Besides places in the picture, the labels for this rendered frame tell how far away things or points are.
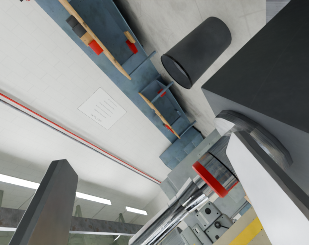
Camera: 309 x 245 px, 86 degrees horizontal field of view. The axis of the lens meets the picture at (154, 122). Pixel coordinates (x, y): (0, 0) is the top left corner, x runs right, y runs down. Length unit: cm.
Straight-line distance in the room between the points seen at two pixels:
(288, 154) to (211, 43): 173
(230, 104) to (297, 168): 9
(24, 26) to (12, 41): 37
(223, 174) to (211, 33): 178
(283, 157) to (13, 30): 431
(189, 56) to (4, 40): 353
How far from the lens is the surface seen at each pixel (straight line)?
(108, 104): 500
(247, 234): 140
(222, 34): 196
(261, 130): 18
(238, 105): 18
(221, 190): 20
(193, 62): 175
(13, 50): 439
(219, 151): 20
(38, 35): 432
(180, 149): 702
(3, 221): 333
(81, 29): 382
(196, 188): 20
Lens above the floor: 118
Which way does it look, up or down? 1 degrees down
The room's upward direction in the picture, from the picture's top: 134 degrees counter-clockwise
